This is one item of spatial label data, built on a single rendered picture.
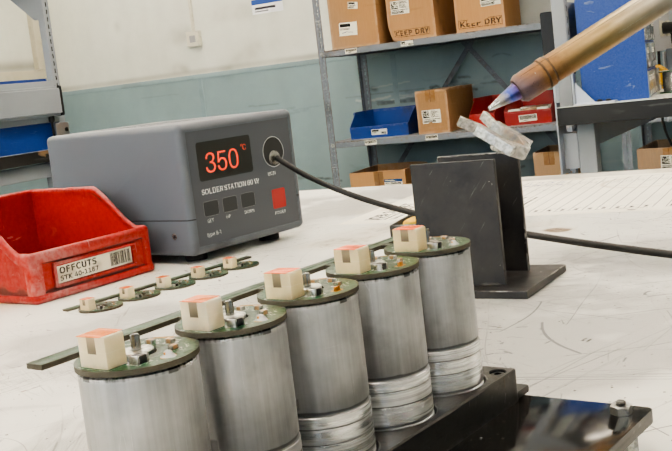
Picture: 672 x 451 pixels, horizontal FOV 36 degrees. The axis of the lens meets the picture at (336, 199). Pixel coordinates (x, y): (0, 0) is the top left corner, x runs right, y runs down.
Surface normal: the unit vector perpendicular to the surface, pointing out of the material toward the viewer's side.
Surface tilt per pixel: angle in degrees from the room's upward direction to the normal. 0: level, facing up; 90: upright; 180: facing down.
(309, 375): 90
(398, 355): 90
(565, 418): 0
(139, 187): 90
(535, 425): 0
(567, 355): 0
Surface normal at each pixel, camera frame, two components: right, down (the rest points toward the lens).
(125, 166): -0.63, 0.16
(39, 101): 0.88, -0.05
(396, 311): 0.36, 0.07
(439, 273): 0.11, 0.10
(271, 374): 0.65, 0.01
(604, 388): -0.11, -0.99
